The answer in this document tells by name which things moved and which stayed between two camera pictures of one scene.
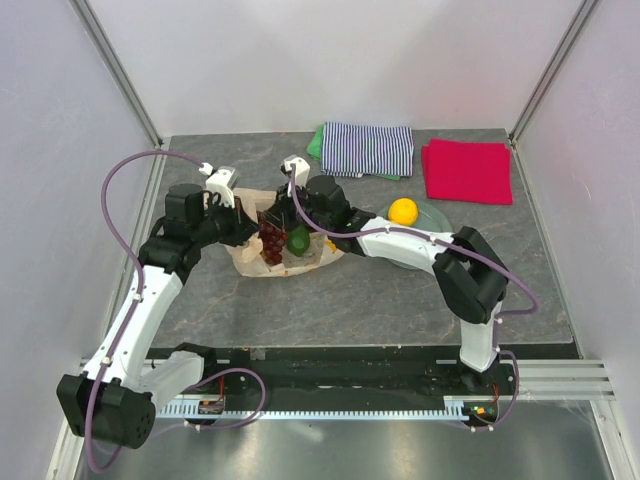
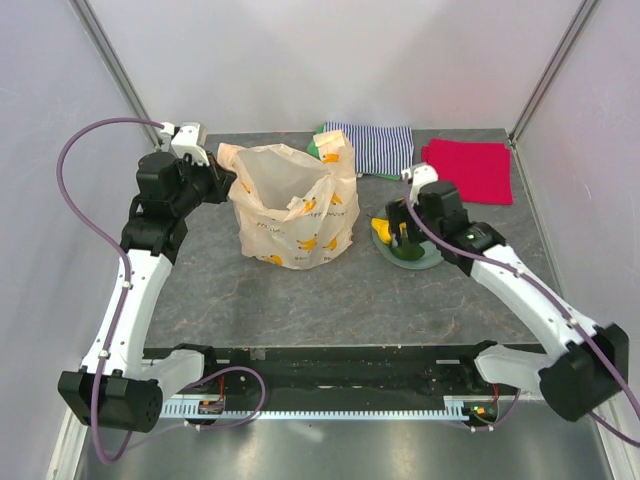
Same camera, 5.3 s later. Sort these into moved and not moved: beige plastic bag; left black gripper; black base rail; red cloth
Moved: beige plastic bag; left black gripper
Not moved: red cloth; black base rail
